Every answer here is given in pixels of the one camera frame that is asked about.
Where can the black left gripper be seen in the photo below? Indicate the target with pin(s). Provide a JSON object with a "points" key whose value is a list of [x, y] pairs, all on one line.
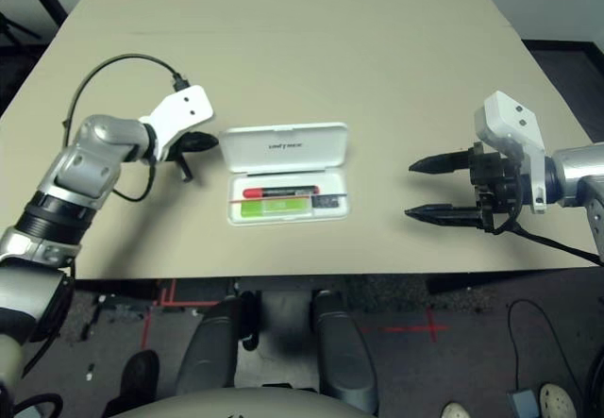
{"points": [[179, 148]]}

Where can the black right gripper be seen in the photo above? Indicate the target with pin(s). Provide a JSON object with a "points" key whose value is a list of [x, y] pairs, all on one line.
{"points": [[493, 179]]}

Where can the white hard pencil case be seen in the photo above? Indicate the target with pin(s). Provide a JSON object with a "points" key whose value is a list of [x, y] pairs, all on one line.
{"points": [[283, 146]]}

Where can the green highlighter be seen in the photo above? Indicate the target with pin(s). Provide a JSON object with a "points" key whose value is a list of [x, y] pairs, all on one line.
{"points": [[273, 207]]}

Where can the black marker with red cap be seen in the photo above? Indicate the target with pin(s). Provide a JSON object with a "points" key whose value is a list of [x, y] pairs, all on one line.
{"points": [[283, 192]]}

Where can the small silver metal clip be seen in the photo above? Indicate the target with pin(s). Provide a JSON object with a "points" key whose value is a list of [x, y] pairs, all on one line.
{"points": [[325, 202]]}

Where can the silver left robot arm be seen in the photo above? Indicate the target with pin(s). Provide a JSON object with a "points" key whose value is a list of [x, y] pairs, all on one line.
{"points": [[89, 154]]}

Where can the red floor tape lines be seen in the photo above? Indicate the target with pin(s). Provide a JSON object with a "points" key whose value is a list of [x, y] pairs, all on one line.
{"points": [[146, 328]]}

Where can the dark grey right robot leg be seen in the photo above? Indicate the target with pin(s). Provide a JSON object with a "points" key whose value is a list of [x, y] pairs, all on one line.
{"points": [[344, 347]]}

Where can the dark grey robot leg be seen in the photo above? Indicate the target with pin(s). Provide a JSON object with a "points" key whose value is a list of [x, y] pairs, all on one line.
{"points": [[212, 342], [344, 347]]}

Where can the dark grey left robot leg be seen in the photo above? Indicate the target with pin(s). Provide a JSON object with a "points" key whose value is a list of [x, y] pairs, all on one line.
{"points": [[212, 342]]}

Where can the black tripod stand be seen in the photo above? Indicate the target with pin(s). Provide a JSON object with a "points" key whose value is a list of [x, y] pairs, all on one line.
{"points": [[14, 28]]}

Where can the white perforated shoe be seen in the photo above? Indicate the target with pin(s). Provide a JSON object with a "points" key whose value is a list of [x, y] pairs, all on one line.
{"points": [[557, 401], [455, 411]]}

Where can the black shoe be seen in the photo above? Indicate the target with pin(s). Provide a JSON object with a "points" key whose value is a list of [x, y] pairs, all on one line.
{"points": [[139, 375]]}

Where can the blue-grey foot pedal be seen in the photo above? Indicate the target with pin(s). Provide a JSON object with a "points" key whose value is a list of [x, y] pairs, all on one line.
{"points": [[524, 404]]}

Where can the grey robot torso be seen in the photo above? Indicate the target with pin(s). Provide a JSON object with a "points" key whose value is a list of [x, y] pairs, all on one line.
{"points": [[236, 404]]}

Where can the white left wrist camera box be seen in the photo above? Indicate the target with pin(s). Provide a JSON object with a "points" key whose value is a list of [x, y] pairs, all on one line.
{"points": [[184, 106]]}

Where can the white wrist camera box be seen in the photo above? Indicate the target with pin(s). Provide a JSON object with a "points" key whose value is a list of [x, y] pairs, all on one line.
{"points": [[184, 106], [507, 116]]}

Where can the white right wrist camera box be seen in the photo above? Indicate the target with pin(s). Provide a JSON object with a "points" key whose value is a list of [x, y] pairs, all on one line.
{"points": [[507, 116]]}

